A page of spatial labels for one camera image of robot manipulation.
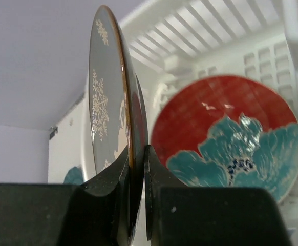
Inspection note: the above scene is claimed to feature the white plastic dish bin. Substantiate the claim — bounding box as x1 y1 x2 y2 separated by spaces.
81 1 298 245

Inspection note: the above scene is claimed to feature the teal scalloped plate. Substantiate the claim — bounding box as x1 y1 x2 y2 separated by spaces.
63 167 84 185

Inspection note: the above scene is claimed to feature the grey plate with deer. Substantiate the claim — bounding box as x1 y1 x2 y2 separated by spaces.
88 5 148 238

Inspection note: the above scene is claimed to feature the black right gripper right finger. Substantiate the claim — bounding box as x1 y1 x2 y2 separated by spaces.
144 145 291 245

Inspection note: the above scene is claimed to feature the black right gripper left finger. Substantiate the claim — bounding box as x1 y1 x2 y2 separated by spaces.
0 152 130 245

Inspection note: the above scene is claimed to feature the red plate with teal flower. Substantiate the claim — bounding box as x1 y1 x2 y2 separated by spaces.
151 74 298 203

